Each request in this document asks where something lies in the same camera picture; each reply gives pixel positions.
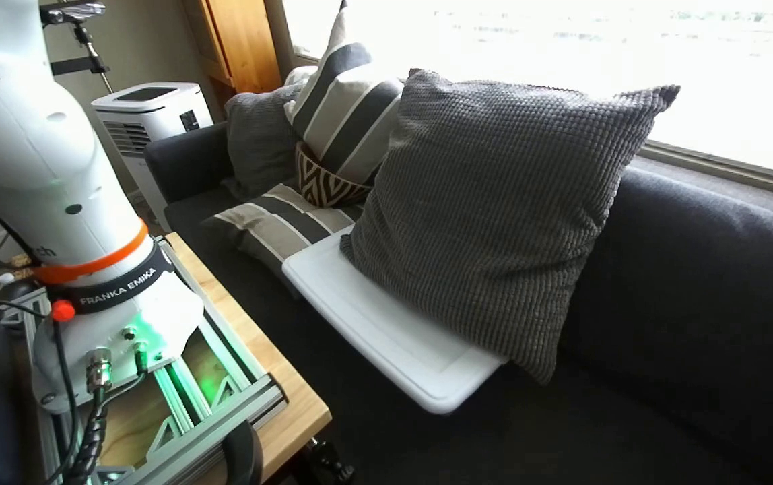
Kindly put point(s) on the white air purifier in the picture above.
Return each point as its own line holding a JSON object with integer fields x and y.
{"x": 145, "y": 112}

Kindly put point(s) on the dark grey sofa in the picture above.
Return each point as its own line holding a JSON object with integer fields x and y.
{"x": 691, "y": 313}

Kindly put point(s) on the wooden table board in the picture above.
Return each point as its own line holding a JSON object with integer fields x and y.
{"x": 295, "y": 405}

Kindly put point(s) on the wooden cabinet door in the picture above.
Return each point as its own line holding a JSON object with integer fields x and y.
{"x": 240, "y": 40}

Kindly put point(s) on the black camera on stand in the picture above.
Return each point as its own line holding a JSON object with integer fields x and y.
{"x": 70, "y": 11}

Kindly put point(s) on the window sill ledge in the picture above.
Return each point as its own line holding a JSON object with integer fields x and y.
{"x": 737, "y": 166}

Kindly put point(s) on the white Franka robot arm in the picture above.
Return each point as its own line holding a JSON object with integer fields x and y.
{"x": 35, "y": 163}

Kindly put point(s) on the grey textured pillow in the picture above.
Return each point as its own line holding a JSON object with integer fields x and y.
{"x": 494, "y": 217}

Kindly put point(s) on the flat striped pillow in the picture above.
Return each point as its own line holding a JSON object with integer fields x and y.
{"x": 285, "y": 225}

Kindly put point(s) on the red round knob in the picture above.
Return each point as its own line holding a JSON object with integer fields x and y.
{"x": 63, "y": 310}

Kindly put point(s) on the plain grey pillow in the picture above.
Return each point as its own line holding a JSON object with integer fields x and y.
{"x": 260, "y": 136}

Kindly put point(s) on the upright striped pillow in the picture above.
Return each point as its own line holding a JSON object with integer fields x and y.
{"x": 341, "y": 109}

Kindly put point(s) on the black cream geometric pillow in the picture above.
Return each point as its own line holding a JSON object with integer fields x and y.
{"x": 325, "y": 190}

